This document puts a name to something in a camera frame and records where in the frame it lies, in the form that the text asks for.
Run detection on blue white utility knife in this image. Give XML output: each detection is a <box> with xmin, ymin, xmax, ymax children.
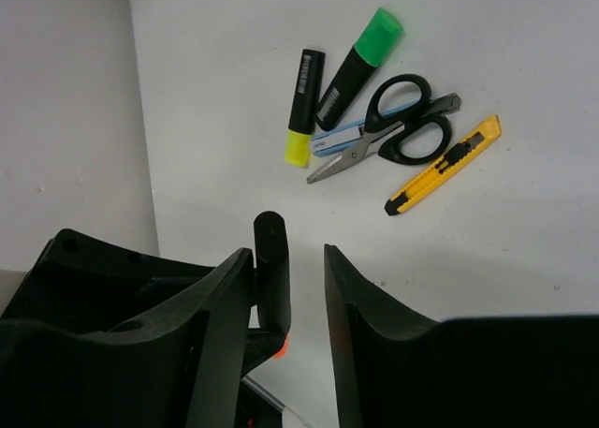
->
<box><xmin>310</xmin><ymin>92</ymin><xmax>462</xmax><ymax>158</ymax></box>

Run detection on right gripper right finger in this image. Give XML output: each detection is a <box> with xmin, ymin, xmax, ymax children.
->
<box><xmin>324</xmin><ymin>245</ymin><xmax>598</xmax><ymax>427</ymax></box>

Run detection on yellow utility knife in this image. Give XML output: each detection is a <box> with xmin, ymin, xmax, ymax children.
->
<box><xmin>384</xmin><ymin>115</ymin><xmax>502</xmax><ymax>216</ymax></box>

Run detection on green highlighter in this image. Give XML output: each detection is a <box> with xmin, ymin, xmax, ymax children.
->
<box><xmin>315</xmin><ymin>7</ymin><xmax>403</xmax><ymax>132</ymax></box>

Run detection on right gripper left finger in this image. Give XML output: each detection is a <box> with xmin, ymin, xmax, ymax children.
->
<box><xmin>1</xmin><ymin>248</ymin><xmax>253</xmax><ymax>427</ymax></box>

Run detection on black handled scissors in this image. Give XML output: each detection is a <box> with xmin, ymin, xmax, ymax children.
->
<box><xmin>306</xmin><ymin>74</ymin><xmax>461</xmax><ymax>184</ymax></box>

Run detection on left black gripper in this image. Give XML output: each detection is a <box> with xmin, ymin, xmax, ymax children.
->
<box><xmin>0</xmin><ymin>228</ymin><xmax>291</xmax><ymax>428</ymax></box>

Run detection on orange highlighter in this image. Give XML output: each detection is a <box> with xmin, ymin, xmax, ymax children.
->
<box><xmin>254</xmin><ymin>211</ymin><xmax>291</xmax><ymax>358</ymax></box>

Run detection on yellow highlighter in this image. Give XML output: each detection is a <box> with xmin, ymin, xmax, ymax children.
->
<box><xmin>285</xmin><ymin>49</ymin><xmax>326</xmax><ymax>168</ymax></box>

